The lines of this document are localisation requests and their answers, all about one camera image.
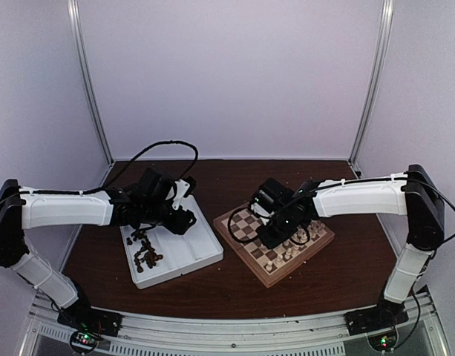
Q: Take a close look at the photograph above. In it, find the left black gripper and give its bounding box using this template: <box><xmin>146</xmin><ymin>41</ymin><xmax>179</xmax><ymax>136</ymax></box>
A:
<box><xmin>141</xmin><ymin>202</ymin><xmax>196</xmax><ymax>234</ymax></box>

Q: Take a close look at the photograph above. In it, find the light chess queen piece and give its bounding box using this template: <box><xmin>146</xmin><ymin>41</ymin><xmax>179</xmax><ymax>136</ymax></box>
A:
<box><xmin>284</xmin><ymin>248</ymin><xmax>292</xmax><ymax>260</ymax></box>

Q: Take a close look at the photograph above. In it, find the wooden chess board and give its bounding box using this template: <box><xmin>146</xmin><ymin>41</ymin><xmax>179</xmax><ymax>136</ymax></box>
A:
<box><xmin>213</xmin><ymin>205</ymin><xmax>335</xmax><ymax>288</ymax></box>

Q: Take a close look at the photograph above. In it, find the white plastic compartment tray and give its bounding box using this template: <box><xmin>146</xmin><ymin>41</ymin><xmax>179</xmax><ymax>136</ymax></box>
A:
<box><xmin>120</xmin><ymin>196</ymin><xmax>223</xmax><ymax>289</ymax></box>

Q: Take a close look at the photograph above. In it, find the light chess pawn piece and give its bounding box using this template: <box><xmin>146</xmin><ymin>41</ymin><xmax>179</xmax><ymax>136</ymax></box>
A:
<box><xmin>317</xmin><ymin>222</ymin><xmax>327</xmax><ymax>237</ymax></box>

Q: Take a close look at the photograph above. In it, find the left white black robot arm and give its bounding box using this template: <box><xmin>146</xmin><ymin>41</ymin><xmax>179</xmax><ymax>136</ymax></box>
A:
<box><xmin>0</xmin><ymin>168</ymin><xmax>197</xmax><ymax>329</ymax></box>

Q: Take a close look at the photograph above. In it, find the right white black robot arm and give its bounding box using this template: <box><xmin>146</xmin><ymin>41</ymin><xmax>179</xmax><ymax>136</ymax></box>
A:
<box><xmin>249</xmin><ymin>165</ymin><xmax>445</xmax><ymax>328</ymax></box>

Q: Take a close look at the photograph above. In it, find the pile of dark chess pieces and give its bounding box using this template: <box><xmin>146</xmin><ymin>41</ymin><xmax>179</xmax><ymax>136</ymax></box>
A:
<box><xmin>126</xmin><ymin>227</ymin><xmax>164</xmax><ymax>274</ymax></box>

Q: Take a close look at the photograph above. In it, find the left controller board with LEDs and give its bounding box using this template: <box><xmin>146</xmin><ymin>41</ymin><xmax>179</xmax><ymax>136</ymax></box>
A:
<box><xmin>69</xmin><ymin>331</ymin><xmax>99</xmax><ymax>354</ymax></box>

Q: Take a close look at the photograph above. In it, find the controller board with leds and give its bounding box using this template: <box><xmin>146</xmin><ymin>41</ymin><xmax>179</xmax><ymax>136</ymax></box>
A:
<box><xmin>69</xmin><ymin>331</ymin><xmax>99</xmax><ymax>354</ymax></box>
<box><xmin>367</xmin><ymin>334</ymin><xmax>398</xmax><ymax>352</ymax></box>

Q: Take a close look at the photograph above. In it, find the right controller board with LEDs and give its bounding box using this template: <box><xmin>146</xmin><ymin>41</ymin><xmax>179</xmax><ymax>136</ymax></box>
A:
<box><xmin>367</xmin><ymin>334</ymin><xmax>398</xmax><ymax>352</ymax></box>

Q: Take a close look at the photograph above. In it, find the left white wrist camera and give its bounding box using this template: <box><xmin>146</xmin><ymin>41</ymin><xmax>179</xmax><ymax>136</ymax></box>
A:
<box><xmin>168</xmin><ymin>176</ymin><xmax>197</xmax><ymax>210</ymax></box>

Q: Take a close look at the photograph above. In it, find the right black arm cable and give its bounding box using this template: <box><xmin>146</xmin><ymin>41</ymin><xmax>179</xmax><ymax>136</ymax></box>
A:
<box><xmin>226</xmin><ymin>207</ymin><xmax>313</xmax><ymax>248</ymax></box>

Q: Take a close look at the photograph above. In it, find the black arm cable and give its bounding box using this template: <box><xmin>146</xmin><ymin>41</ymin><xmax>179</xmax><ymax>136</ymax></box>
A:
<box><xmin>96</xmin><ymin>139</ymin><xmax>200</xmax><ymax>186</ymax></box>
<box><xmin>226</xmin><ymin>207</ymin><xmax>313</xmax><ymax>248</ymax></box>

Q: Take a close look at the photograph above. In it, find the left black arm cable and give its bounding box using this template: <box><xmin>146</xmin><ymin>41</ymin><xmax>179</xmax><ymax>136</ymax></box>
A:
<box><xmin>96</xmin><ymin>139</ymin><xmax>200</xmax><ymax>186</ymax></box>

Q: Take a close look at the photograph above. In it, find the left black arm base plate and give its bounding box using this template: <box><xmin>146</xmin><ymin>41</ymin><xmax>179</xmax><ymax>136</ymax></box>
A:
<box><xmin>57</xmin><ymin>309</ymin><xmax>122</xmax><ymax>337</ymax></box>

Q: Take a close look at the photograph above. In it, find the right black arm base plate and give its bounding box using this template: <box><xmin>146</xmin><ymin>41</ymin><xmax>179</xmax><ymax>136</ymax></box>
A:
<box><xmin>344</xmin><ymin>306</ymin><xmax>409</xmax><ymax>336</ymax></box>

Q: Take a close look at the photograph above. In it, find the front aluminium frame rail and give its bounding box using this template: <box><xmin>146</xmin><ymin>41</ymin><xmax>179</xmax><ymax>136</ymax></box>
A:
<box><xmin>16</xmin><ymin>291</ymin><xmax>452</xmax><ymax>355</ymax></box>

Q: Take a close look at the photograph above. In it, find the left aluminium frame post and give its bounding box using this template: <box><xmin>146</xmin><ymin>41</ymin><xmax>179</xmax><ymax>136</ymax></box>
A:
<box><xmin>67</xmin><ymin>0</ymin><xmax>114</xmax><ymax>166</ymax></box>

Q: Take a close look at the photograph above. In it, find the aluminium frame post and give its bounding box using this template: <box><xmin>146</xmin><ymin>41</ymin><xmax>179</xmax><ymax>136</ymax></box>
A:
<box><xmin>67</xmin><ymin>0</ymin><xmax>114</xmax><ymax>166</ymax></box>
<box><xmin>348</xmin><ymin>0</ymin><xmax>394</xmax><ymax>177</ymax></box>

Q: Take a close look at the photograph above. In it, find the right aluminium frame post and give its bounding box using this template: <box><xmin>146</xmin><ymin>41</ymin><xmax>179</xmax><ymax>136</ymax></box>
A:
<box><xmin>348</xmin><ymin>0</ymin><xmax>394</xmax><ymax>177</ymax></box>

